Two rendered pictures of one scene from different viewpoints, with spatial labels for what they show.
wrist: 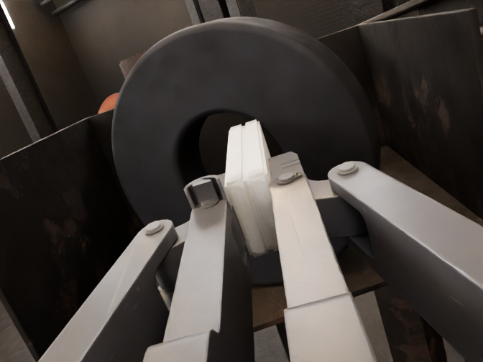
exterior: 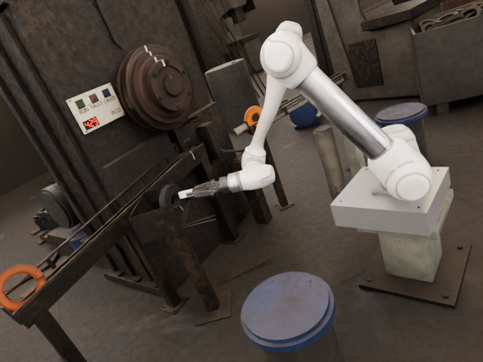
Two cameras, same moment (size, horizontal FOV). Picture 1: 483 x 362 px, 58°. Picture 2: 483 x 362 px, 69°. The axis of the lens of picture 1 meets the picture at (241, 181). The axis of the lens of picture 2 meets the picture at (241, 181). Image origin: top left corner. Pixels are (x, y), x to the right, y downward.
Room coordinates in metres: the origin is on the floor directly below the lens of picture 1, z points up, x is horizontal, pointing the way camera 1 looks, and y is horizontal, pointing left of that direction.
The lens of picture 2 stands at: (-0.13, 1.48, 1.27)
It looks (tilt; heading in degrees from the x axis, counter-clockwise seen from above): 23 degrees down; 272
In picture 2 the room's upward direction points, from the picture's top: 21 degrees counter-clockwise
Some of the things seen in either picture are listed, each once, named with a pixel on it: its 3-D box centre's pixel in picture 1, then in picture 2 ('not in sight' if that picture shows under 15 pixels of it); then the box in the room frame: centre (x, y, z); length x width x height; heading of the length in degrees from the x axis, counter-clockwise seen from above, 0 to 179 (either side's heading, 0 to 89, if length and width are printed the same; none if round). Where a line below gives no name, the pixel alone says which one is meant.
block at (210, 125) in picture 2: not in sight; (210, 140); (0.03, -0.77, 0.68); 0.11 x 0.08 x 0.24; 138
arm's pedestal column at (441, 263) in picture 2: not in sight; (410, 241); (-0.72, 0.20, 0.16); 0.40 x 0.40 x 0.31; 45
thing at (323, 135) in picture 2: not in sight; (330, 163); (-0.68, -0.67, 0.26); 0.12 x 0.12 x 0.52
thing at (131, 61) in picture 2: not in sight; (159, 88); (0.17, -0.58, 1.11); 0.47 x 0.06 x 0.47; 48
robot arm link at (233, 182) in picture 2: not in sight; (234, 182); (-0.06, 0.02, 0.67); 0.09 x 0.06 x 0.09; 83
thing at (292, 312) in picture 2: not in sight; (301, 345); (-0.09, 0.58, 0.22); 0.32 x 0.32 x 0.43
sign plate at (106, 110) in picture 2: not in sight; (97, 108); (0.48, -0.40, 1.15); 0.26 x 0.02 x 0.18; 48
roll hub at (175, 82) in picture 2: not in sight; (170, 85); (0.10, -0.52, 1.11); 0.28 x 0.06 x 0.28; 48
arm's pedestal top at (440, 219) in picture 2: not in sight; (405, 210); (-0.72, 0.20, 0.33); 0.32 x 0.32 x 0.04; 45
